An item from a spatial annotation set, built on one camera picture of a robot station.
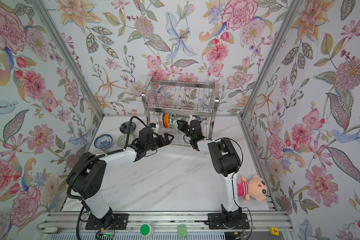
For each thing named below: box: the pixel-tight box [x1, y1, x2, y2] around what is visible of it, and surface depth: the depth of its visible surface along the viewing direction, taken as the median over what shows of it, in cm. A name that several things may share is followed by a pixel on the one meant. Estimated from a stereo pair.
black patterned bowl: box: [119, 121, 137, 134], surface depth 112 cm
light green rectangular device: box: [177, 224, 187, 237], surface depth 73 cm
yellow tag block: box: [270, 227, 280, 236], surface depth 72 cm
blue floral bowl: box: [93, 134, 113, 149], surface depth 105 cm
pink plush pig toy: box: [237, 175, 269, 202], surface depth 79 cm
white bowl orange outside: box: [162, 113, 170, 129], surface depth 105 cm
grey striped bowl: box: [158, 112, 164, 128], surface depth 106 cm
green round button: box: [140, 224, 153, 237], surface depth 66 cm
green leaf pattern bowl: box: [168, 113, 179, 129], surface depth 105 cm
